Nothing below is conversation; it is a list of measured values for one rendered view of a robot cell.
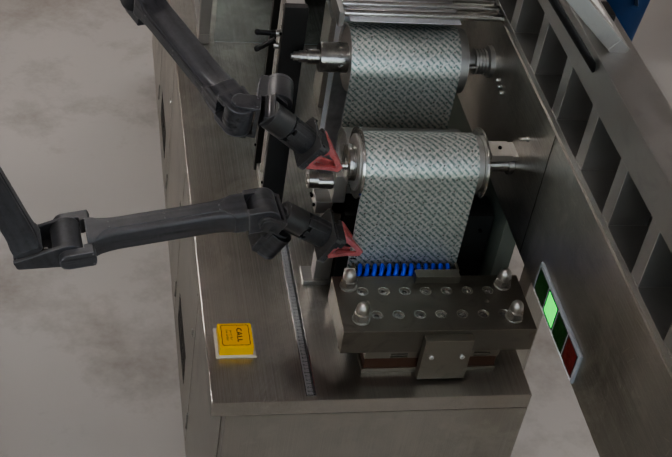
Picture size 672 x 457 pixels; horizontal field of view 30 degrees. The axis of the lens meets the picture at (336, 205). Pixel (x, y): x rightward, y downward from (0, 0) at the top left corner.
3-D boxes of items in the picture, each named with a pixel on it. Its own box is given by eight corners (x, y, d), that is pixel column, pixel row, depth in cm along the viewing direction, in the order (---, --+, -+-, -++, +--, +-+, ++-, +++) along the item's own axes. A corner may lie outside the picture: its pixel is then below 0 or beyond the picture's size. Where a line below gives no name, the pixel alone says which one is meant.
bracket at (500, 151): (484, 146, 258) (486, 139, 257) (511, 147, 259) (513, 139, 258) (490, 161, 254) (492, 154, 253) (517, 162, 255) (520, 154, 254)
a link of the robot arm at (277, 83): (225, 136, 240) (231, 105, 234) (229, 93, 248) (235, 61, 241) (287, 144, 242) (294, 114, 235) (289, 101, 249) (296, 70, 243)
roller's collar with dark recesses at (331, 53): (314, 60, 269) (318, 35, 265) (342, 61, 270) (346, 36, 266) (319, 77, 264) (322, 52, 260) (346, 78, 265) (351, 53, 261)
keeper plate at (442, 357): (414, 372, 256) (424, 334, 249) (461, 371, 258) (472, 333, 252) (417, 381, 255) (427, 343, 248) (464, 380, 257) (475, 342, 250)
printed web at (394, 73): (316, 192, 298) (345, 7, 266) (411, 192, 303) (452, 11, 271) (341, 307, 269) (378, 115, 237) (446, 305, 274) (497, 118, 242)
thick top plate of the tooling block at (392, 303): (327, 297, 261) (331, 276, 257) (510, 295, 269) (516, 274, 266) (339, 353, 249) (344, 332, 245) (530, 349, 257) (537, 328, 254)
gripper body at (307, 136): (303, 172, 242) (277, 153, 238) (296, 140, 250) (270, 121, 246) (328, 152, 240) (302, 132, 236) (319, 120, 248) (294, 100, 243)
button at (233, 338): (216, 331, 259) (216, 322, 258) (249, 330, 260) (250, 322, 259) (218, 356, 254) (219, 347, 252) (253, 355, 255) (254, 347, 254)
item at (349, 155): (343, 138, 253) (351, 150, 247) (353, 138, 254) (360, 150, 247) (340, 172, 256) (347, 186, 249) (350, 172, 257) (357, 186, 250)
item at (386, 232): (346, 268, 263) (359, 201, 251) (453, 268, 267) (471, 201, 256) (346, 270, 262) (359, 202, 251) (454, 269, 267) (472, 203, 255)
